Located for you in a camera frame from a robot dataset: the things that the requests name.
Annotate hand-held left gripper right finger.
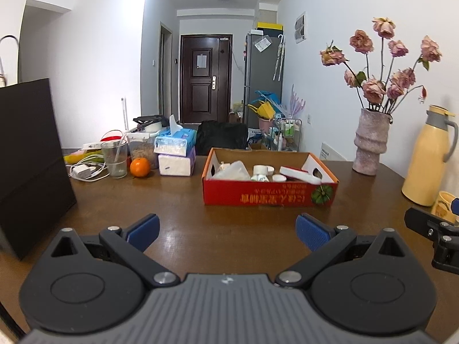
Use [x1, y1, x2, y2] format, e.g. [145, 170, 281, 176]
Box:
[274, 212, 408, 290]

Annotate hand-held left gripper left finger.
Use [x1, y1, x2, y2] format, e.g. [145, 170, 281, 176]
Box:
[50, 213, 181, 288]

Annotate orange-edged cardboard box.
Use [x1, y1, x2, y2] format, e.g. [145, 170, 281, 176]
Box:
[201, 146, 340, 208]

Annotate red and white lint brush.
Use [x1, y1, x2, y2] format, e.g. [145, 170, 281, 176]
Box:
[279, 165, 322, 186]

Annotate yellow mug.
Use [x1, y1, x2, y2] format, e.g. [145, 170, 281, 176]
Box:
[430, 191, 458, 223]

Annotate yellow thermos jug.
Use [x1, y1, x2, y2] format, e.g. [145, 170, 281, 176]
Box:
[401, 105, 458, 207]

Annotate orange fruit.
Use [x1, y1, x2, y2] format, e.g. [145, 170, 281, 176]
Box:
[129, 157, 151, 178]

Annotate white tissue pack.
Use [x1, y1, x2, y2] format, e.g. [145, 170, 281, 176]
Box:
[157, 149, 196, 177]

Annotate clear glass cup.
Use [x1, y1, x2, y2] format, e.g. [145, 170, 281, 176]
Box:
[101, 140, 129, 179]

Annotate white board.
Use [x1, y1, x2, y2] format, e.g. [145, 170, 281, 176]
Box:
[320, 141, 347, 162]

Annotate clear plastic food container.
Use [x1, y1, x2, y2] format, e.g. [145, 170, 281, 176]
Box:
[127, 130, 160, 169]

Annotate blue tissue pack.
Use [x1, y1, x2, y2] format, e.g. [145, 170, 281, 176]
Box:
[154, 114, 197, 157]

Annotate pink textured vase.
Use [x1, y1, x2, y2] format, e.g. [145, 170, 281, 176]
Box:
[352, 108, 392, 176]

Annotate metal trolley rack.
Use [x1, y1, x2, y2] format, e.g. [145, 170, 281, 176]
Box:
[274, 117, 304, 153]

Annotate yellow banana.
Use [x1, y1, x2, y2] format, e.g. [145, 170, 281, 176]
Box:
[63, 152, 105, 164]

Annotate crumpled clear plastic bag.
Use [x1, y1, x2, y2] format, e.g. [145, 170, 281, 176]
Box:
[213, 160, 252, 181]

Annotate black folding chair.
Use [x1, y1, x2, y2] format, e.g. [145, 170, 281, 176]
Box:
[195, 121, 249, 157]

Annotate purple feather decoration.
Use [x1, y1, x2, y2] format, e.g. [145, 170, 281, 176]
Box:
[283, 85, 306, 119]

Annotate black paper bag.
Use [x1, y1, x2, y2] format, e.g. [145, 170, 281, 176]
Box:
[0, 35, 78, 261]

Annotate blue and yellow cleaning tools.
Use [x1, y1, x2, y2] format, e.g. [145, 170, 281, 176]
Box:
[248, 89, 284, 120]

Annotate dried pink rose bouquet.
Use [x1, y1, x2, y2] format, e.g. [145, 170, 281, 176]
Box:
[320, 17, 443, 116]

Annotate grey refrigerator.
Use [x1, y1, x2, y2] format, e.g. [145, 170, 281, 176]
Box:
[244, 32, 284, 130]

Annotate dark brown door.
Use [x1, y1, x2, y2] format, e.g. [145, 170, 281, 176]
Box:
[179, 34, 233, 124]

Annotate white folded umbrella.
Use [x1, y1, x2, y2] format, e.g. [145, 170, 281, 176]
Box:
[273, 35, 286, 81]

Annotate white charger with cable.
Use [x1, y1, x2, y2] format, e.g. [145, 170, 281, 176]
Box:
[68, 154, 108, 182]

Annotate white wall panel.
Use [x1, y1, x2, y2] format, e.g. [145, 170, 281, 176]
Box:
[293, 11, 308, 44]

